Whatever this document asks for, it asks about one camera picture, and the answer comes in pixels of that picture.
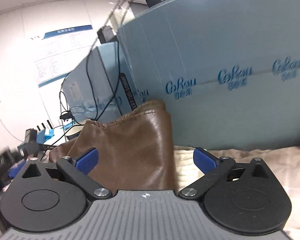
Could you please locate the beige cartoon bed sheet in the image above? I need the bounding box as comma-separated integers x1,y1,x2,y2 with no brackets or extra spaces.
173,144,300,230

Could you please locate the black power adapter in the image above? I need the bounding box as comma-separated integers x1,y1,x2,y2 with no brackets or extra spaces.
97,25,117,44

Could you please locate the smaller blue cardboard box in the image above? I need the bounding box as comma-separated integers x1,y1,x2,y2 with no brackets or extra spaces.
62,42,141,124

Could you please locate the brown leather jacket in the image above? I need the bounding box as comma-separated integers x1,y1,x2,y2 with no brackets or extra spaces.
49,100,177,192

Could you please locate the cream knitted sweater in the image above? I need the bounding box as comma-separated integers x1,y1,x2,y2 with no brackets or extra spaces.
174,146,204,192

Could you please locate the blue printed cardboard box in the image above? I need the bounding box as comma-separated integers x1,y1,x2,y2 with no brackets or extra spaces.
118,0,300,150

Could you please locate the blue framed notice board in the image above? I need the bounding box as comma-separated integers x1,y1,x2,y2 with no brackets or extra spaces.
31,24,95,87

